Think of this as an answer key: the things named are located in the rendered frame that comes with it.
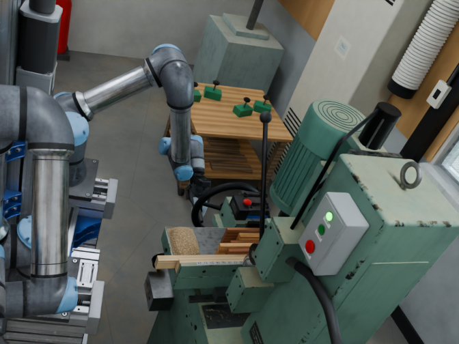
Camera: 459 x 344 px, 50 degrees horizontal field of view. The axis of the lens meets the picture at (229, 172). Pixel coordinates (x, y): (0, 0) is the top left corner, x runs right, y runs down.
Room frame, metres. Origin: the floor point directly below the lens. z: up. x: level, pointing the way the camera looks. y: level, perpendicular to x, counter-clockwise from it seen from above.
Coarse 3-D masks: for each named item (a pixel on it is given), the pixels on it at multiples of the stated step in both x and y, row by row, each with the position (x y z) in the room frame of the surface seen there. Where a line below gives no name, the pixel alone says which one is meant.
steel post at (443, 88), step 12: (456, 72) 2.47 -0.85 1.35; (444, 84) 2.48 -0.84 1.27; (456, 84) 2.46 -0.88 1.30; (432, 96) 2.49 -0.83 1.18; (444, 96) 2.46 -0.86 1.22; (456, 96) 2.44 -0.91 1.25; (432, 108) 2.49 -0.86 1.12; (444, 108) 2.44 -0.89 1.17; (432, 120) 2.46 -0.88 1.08; (444, 120) 2.45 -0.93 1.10; (420, 132) 2.47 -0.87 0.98; (432, 132) 2.44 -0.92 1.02; (408, 144) 2.49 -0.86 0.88; (420, 144) 2.44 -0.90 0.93; (408, 156) 2.45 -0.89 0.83; (420, 156) 2.46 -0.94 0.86
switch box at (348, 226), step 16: (336, 192) 0.87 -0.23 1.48; (320, 208) 0.85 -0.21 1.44; (336, 208) 0.82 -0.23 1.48; (352, 208) 0.84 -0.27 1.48; (336, 224) 0.80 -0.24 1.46; (352, 224) 0.79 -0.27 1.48; (368, 224) 0.81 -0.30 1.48; (304, 240) 0.84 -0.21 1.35; (336, 240) 0.78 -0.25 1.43; (352, 240) 0.80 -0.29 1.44; (320, 256) 0.79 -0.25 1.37; (336, 256) 0.79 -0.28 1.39; (320, 272) 0.78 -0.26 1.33; (336, 272) 0.80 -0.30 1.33
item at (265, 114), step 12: (264, 120) 1.20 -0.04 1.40; (264, 132) 1.18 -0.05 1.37; (264, 144) 1.16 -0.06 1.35; (264, 156) 1.14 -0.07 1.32; (264, 168) 1.13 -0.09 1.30; (264, 180) 1.11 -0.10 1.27; (264, 192) 1.09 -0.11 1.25; (264, 204) 1.07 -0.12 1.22; (264, 216) 1.05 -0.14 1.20; (252, 252) 0.98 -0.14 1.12
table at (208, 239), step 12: (216, 216) 1.35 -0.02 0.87; (192, 228) 1.21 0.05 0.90; (204, 228) 1.24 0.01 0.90; (216, 228) 1.26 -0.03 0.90; (168, 240) 1.12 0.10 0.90; (204, 240) 1.18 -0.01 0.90; (216, 240) 1.20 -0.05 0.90; (168, 252) 1.09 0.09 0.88; (204, 252) 1.13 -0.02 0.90; (204, 276) 1.03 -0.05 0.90; (216, 276) 1.05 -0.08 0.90; (228, 276) 1.07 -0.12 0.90; (180, 288) 1.00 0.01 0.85; (192, 288) 1.02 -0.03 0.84
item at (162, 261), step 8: (160, 256) 1.01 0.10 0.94; (168, 256) 1.02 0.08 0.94; (176, 256) 1.03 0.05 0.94; (184, 256) 1.04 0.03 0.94; (192, 256) 1.06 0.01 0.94; (200, 256) 1.07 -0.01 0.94; (208, 256) 1.08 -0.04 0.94; (216, 256) 1.09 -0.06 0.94; (224, 256) 1.11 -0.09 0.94; (232, 256) 1.12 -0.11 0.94; (240, 256) 1.14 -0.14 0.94; (160, 264) 0.99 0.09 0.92; (168, 264) 1.01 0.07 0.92
